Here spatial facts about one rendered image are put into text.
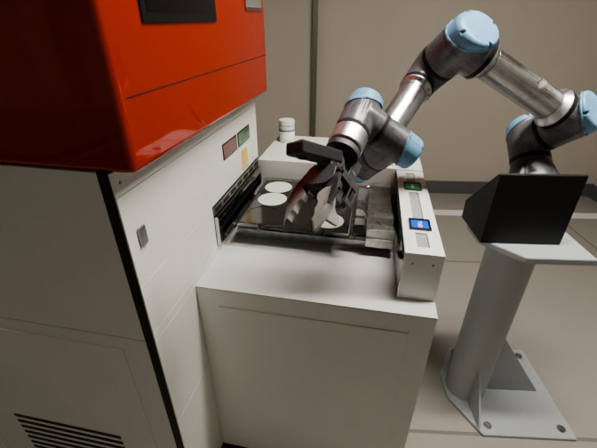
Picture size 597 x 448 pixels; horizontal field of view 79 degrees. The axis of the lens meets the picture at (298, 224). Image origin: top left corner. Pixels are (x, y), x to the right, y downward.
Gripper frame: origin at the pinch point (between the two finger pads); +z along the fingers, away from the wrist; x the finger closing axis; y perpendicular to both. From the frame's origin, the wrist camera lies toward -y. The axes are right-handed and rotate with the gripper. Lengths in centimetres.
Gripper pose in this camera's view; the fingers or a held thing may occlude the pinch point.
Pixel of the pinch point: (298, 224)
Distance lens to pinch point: 64.5
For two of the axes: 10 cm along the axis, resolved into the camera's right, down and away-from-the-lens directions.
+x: -7.3, -0.2, 6.9
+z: -4.0, 8.2, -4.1
